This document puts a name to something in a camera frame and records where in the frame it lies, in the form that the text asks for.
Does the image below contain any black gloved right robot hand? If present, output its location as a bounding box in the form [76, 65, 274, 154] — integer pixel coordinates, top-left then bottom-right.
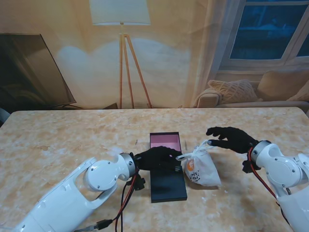
[206, 127, 259, 154]

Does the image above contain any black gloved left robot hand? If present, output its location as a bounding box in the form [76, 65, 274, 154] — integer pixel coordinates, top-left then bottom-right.
[134, 146, 183, 173]

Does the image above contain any white plastic bag orange logo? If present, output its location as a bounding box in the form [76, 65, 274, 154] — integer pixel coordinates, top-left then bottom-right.
[175, 139, 222, 187]

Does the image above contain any black gift box pink inside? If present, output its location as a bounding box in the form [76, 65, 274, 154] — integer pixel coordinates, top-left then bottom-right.
[149, 131, 182, 171]

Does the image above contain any black gift box lid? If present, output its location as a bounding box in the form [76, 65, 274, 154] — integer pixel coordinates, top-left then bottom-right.
[149, 169, 188, 203]

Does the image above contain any cream knitted pillow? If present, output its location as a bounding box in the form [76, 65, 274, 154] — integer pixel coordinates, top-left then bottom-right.
[208, 79, 259, 103]
[286, 81, 309, 102]

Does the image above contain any beige sofa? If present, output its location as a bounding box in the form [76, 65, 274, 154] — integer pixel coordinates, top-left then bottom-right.
[193, 81, 309, 108]

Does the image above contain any plain beige pillow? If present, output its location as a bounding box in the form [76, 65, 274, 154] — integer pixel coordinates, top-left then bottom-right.
[256, 70, 309, 102]

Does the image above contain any sheer cream curtain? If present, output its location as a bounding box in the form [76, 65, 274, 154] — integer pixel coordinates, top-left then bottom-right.
[185, 0, 244, 108]

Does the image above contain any white framed window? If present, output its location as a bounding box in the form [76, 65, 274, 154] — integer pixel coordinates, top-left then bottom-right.
[218, 0, 309, 73]

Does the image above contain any tripod floor lamp white shade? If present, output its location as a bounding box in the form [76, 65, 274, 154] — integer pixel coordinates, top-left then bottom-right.
[89, 0, 153, 109]

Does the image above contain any dark flat television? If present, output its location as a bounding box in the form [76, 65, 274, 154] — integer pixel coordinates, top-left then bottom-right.
[0, 33, 77, 109]

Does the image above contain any dark grey chair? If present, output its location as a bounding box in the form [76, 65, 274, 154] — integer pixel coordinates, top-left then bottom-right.
[0, 107, 11, 128]

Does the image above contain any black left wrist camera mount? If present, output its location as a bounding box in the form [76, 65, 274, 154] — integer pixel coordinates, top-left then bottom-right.
[127, 174, 147, 191]

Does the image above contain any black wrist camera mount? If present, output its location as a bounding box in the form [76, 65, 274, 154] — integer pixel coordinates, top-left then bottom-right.
[242, 159, 254, 174]
[127, 174, 147, 191]

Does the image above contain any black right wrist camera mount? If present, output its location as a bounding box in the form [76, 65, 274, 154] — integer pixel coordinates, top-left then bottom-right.
[242, 159, 254, 174]

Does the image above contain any red black right arm cable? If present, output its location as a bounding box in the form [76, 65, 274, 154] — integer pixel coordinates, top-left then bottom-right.
[248, 147, 294, 228]

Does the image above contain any red black arm cable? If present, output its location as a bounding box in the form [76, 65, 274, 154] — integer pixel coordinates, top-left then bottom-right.
[248, 147, 294, 228]
[113, 169, 140, 232]

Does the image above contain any red black left arm cable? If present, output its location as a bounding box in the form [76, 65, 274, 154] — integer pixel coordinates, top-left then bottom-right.
[113, 169, 140, 232]

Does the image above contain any grey cable with black plug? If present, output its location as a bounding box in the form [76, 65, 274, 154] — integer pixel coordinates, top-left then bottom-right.
[77, 218, 113, 232]

